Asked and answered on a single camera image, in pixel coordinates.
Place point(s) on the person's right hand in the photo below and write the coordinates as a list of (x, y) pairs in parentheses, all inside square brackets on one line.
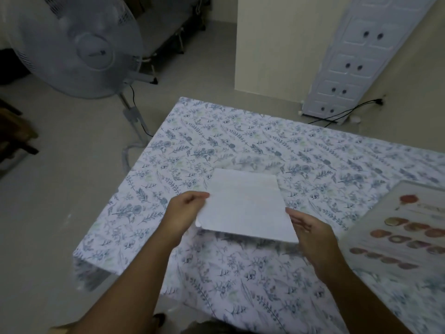
[(313, 236)]

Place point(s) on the person's left hand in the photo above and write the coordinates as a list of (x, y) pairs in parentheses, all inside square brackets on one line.
[(182, 213)]

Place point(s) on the person's right thumb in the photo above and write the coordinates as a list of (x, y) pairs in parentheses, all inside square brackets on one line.
[(300, 213)]

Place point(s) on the person's left thumb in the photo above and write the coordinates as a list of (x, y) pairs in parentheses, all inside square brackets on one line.
[(200, 195)]

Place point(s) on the white paper sheet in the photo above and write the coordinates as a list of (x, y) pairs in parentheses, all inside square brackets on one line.
[(248, 208)]

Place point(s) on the person's right forearm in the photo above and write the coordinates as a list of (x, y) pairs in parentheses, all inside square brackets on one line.
[(361, 295)]

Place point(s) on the person's left forearm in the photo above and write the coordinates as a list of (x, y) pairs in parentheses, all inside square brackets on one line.
[(128, 278)]

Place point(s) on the floral patterned tablecloth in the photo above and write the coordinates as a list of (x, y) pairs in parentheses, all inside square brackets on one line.
[(264, 212)]

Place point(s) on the printed picture chart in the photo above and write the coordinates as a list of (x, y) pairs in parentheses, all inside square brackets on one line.
[(399, 233)]

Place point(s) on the white plastic drawer cabinet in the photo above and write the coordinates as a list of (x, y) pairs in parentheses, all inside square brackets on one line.
[(365, 55)]

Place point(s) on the dark wooden chair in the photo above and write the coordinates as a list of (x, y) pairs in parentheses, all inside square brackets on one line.
[(15, 133)]

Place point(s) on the white standing fan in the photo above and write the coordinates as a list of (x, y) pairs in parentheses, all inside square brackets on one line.
[(76, 45)]

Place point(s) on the metal frame bed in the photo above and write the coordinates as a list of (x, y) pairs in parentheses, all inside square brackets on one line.
[(170, 27)]

